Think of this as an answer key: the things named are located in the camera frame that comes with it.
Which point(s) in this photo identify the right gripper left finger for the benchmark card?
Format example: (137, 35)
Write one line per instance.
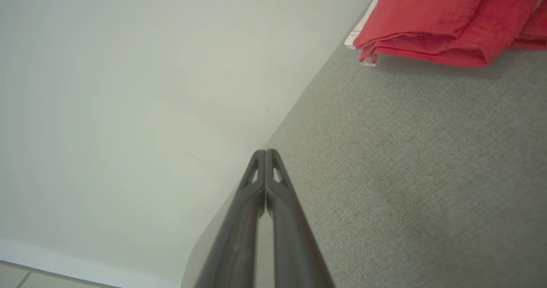
(233, 254)

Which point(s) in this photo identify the red jersey with white stripes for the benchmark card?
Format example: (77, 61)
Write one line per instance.
(448, 55)

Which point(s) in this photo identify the white skirting board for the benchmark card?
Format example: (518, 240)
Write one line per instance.
(64, 260)

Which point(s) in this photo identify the red shorts with white waistband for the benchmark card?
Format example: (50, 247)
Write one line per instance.
(427, 6)

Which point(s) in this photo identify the grey fabric sofa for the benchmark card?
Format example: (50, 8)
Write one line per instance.
(406, 172)

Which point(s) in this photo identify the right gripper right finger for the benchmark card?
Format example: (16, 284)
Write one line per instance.
(295, 254)

